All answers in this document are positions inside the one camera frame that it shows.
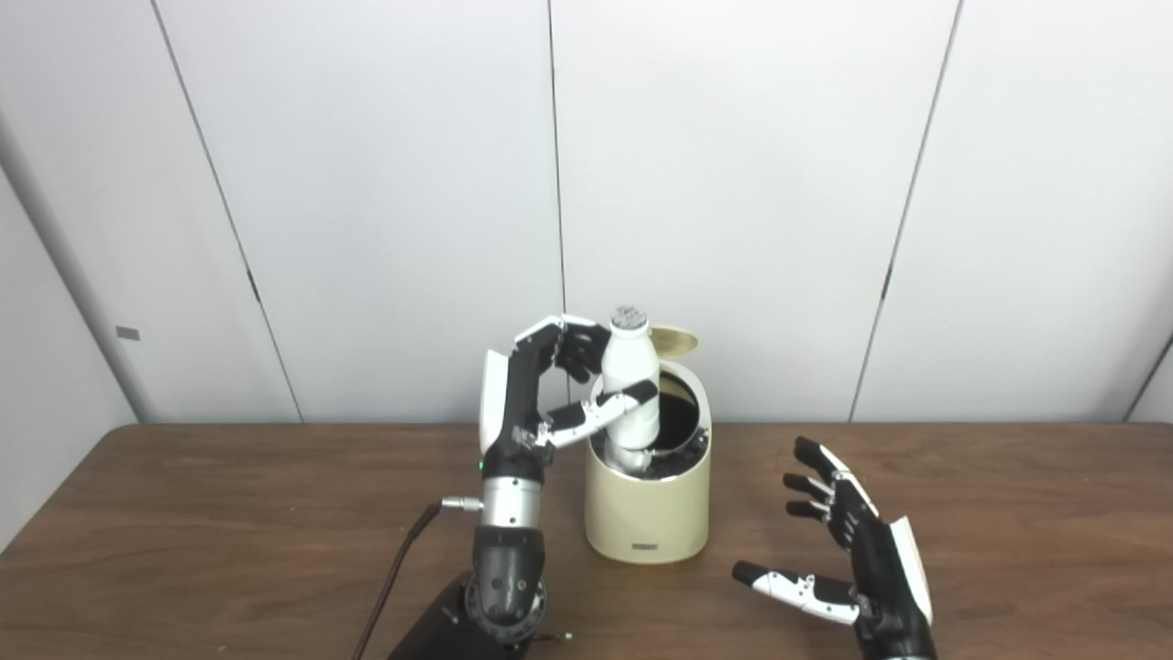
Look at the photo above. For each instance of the cream-colored bin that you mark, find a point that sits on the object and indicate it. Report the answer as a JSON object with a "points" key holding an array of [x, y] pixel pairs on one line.
{"points": [[646, 513]]}

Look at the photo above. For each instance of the small white plastic bottle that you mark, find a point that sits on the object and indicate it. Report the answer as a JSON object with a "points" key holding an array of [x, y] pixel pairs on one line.
{"points": [[630, 362]]}

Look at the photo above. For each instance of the black silver robot left arm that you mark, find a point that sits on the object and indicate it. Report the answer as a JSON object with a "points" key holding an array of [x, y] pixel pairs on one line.
{"points": [[504, 568]]}

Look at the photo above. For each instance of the round cream bin lid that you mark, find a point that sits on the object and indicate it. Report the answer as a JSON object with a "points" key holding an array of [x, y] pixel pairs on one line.
{"points": [[676, 342]]}

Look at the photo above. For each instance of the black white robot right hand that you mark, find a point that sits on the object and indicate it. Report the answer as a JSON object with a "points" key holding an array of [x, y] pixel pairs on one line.
{"points": [[880, 568]]}

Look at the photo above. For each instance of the small grey wall tag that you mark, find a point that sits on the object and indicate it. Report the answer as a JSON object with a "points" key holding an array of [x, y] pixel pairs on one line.
{"points": [[128, 334]]}

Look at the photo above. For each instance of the black white robot left hand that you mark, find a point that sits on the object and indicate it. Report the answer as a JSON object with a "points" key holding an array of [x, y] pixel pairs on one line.
{"points": [[513, 412]]}

